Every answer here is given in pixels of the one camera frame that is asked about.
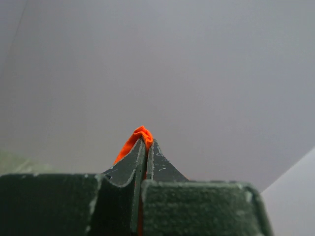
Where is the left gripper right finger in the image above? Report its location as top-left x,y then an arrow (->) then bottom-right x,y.
141,142 -> 273,236

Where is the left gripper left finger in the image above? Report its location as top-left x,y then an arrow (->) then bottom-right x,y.
0,138 -> 146,236

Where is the orange t shirt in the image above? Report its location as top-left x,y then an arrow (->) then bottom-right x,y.
112,126 -> 154,236

